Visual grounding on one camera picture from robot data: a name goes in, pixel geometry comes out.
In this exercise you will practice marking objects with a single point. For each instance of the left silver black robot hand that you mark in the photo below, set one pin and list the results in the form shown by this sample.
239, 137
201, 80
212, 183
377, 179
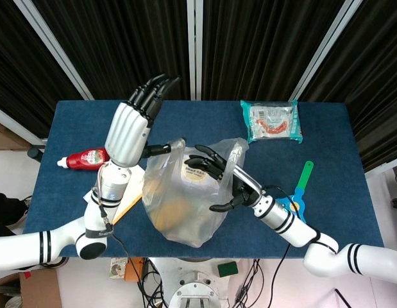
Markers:
126, 134

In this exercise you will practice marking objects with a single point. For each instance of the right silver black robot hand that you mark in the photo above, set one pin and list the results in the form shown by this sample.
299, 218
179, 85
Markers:
246, 187

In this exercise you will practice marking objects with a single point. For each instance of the red ketchup squeeze bottle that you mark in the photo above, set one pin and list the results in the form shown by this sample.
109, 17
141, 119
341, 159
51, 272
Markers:
86, 158

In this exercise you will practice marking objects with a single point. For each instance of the clear plastic bag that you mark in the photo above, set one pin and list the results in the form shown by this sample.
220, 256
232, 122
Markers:
185, 224

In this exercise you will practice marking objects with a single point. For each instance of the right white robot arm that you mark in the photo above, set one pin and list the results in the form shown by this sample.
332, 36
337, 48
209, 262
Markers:
297, 232

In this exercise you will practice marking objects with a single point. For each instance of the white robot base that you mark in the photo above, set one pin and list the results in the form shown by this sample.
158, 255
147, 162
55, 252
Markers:
191, 269

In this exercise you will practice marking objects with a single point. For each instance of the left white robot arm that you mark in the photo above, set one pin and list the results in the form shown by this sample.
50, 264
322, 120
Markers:
70, 235

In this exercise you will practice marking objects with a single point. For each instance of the blue table mat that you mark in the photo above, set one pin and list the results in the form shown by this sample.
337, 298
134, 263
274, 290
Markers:
265, 144

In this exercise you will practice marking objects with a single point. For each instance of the white tub with blue logo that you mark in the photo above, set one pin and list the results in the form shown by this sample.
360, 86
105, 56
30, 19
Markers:
198, 174

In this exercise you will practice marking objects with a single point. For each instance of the blue green hand clapper toy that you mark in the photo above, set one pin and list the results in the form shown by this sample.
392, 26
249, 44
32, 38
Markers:
304, 176

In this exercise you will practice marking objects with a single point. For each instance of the teal sausage snack packet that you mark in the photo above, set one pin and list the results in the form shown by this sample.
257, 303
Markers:
270, 122

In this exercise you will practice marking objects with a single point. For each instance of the brown round bread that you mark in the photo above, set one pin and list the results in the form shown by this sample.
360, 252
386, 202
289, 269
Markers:
171, 215

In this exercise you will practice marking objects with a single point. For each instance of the green block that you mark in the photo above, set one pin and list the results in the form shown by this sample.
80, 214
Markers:
228, 269

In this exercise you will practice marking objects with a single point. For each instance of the black pleated curtain panel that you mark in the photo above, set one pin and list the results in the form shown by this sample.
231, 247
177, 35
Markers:
265, 48
377, 64
12, 64
121, 48

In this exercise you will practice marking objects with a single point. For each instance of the grey round knob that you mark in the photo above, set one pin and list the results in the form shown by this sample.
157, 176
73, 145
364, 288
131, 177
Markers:
35, 154

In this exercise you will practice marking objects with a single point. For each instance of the brown cardboard box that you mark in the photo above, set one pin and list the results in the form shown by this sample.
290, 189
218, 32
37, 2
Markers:
41, 292
5, 138

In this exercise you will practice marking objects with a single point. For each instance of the small box with round print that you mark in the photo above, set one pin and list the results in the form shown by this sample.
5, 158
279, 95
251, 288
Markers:
117, 269

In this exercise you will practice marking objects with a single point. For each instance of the orange box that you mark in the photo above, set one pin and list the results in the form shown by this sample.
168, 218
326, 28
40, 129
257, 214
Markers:
134, 271

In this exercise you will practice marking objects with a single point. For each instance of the black fabric object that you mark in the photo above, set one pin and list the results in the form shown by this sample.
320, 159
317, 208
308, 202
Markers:
5, 205

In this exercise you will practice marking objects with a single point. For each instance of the grey aluminium frame post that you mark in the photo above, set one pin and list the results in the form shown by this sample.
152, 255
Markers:
384, 165
326, 48
195, 48
18, 126
54, 48

